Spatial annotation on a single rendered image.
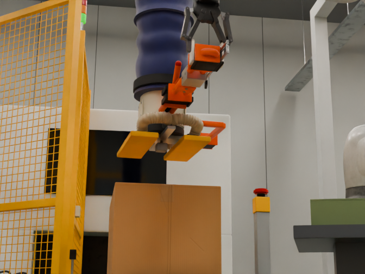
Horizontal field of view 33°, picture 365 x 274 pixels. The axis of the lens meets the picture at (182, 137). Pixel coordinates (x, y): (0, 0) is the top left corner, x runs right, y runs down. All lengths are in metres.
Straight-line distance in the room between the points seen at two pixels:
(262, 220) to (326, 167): 2.64
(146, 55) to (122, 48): 9.71
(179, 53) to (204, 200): 0.56
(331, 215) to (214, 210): 0.53
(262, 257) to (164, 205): 0.70
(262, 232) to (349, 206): 0.94
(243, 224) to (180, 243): 9.21
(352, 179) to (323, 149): 3.34
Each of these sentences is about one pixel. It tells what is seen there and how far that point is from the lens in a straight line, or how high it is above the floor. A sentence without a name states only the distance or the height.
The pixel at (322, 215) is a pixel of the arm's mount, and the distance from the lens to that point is 1.96.
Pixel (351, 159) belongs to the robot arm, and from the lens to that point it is 2.15.
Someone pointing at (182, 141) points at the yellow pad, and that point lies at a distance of 2.19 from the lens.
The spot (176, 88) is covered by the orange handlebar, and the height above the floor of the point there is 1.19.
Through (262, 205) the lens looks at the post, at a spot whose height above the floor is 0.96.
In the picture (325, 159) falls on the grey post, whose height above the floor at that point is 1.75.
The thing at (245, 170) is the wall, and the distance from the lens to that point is 11.66.
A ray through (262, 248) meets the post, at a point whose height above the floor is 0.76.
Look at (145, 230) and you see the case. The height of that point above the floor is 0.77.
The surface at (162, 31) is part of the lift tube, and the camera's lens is 2.37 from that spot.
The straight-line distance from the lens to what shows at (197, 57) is 1.74.
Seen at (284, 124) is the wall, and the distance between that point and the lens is 12.10.
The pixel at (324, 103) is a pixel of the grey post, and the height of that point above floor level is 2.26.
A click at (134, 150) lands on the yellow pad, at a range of 2.33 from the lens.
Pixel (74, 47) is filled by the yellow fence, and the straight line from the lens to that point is 3.22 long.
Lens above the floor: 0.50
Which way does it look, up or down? 16 degrees up
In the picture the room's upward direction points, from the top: 1 degrees clockwise
